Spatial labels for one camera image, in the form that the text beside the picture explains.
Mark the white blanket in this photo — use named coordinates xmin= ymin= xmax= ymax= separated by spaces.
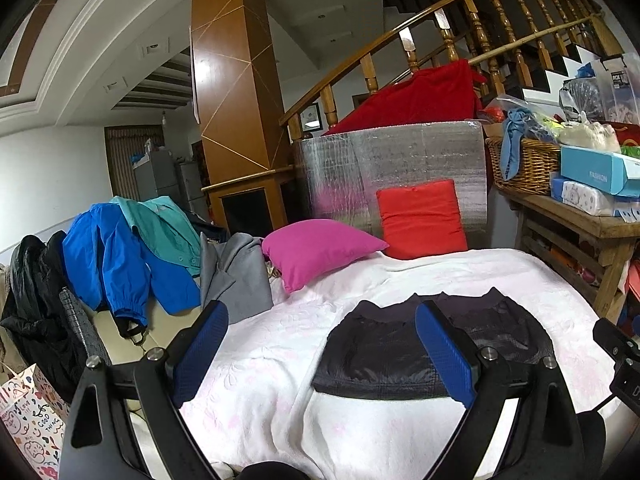
xmin=175 ymin=247 xmax=626 ymax=480

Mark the red fleece cloth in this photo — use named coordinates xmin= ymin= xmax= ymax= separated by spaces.
xmin=322 ymin=58 xmax=488 ymax=136

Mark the teal jacket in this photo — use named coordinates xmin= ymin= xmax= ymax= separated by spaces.
xmin=110 ymin=196 xmax=203 ymax=278

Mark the dark patterned bagged cloth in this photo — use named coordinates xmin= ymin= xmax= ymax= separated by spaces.
xmin=559 ymin=77 xmax=608 ymax=123

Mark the clear plastic storage box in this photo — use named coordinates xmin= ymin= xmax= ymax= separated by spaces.
xmin=592 ymin=52 xmax=640 ymax=123

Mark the silver foil insulation mat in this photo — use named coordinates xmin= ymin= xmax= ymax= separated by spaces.
xmin=292 ymin=120 xmax=488 ymax=251

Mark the grey refrigerator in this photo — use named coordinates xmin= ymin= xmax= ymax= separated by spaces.
xmin=132 ymin=149 xmax=211 ymax=221

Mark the red pillow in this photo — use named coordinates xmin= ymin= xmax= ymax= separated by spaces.
xmin=376 ymin=179 xmax=469 ymax=261

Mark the dark navy garment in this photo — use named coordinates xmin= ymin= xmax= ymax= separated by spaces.
xmin=187 ymin=210 xmax=231 ymax=243

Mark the brown curtain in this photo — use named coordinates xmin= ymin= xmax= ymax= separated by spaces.
xmin=104 ymin=125 xmax=166 ymax=202

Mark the stack of orange cloths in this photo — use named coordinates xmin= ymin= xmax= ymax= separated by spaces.
xmin=624 ymin=260 xmax=640 ymax=328

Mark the wooden stair railing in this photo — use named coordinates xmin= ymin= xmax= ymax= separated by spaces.
xmin=279 ymin=0 xmax=626 ymax=141

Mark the framed wall picture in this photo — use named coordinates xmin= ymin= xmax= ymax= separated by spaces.
xmin=300 ymin=102 xmax=322 ymax=133

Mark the black shiny coat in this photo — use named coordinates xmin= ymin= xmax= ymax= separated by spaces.
xmin=0 ymin=230 xmax=88 ymax=406

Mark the bright blue jacket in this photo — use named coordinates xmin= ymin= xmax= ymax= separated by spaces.
xmin=62 ymin=202 xmax=202 ymax=343

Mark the red shopping bag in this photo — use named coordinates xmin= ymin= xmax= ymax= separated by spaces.
xmin=607 ymin=121 xmax=640 ymax=156

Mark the wooden column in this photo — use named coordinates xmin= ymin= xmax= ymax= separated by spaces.
xmin=189 ymin=0 xmax=296 ymax=238

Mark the pink pillow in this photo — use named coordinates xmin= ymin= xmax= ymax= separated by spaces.
xmin=261 ymin=219 xmax=390 ymax=294

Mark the wooden table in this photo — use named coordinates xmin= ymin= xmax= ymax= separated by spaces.
xmin=492 ymin=187 xmax=640 ymax=333

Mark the grey coat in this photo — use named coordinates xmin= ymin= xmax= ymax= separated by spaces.
xmin=200 ymin=232 xmax=275 ymax=317

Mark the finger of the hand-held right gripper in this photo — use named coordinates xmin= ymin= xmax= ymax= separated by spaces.
xmin=592 ymin=317 xmax=640 ymax=361

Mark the black quilted jacket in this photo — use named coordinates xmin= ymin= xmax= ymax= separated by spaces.
xmin=311 ymin=287 xmax=556 ymax=401

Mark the light blue cloth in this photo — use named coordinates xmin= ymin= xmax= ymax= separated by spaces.
xmin=501 ymin=109 xmax=538 ymax=181

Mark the printed paper gift bag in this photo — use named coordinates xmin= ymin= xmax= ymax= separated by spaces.
xmin=0 ymin=362 xmax=71 ymax=480

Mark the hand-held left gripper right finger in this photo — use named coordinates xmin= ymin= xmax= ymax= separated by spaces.
xmin=415 ymin=300 xmax=588 ymax=480

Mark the large wicker basket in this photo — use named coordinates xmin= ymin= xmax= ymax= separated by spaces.
xmin=485 ymin=137 xmax=563 ymax=196

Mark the white printed tissue pack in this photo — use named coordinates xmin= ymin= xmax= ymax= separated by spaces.
xmin=550 ymin=177 xmax=631 ymax=218

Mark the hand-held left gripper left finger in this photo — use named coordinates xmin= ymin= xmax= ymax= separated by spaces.
xmin=57 ymin=300 xmax=230 ymax=480

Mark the grey plaid cloth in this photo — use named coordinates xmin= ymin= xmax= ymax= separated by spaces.
xmin=59 ymin=287 xmax=113 ymax=367

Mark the blue cardboard box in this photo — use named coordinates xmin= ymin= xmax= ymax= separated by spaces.
xmin=560 ymin=145 xmax=640 ymax=198

